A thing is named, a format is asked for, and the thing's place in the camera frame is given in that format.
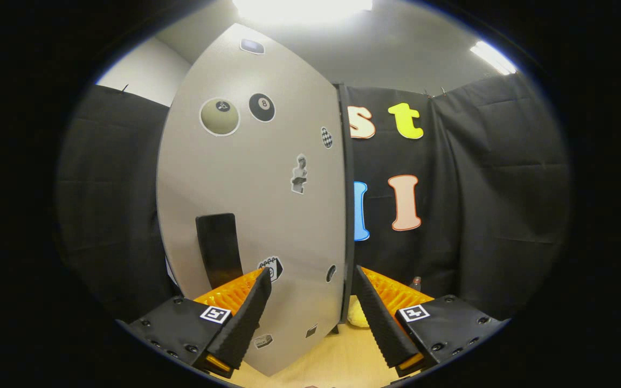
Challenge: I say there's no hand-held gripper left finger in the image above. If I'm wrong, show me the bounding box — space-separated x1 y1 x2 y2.
118 268 272 379

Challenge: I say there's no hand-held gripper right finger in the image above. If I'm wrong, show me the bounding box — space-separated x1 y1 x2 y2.
355 265 510 378

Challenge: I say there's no black door handle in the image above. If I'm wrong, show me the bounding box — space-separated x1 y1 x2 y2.
196 213 244 290

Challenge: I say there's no grey shoe cabinet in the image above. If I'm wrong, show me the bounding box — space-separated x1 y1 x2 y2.
335 82 357 335

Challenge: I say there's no yellow round object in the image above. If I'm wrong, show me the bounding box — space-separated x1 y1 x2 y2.
347 296 370 328

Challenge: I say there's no black backdrop cloth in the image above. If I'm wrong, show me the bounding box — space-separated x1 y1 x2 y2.
54 73 572 324

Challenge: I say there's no long ceiling light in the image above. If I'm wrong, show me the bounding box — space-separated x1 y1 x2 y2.
470 40 517 75

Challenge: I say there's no large ceiling light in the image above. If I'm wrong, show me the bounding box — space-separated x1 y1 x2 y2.
232 0 373 25

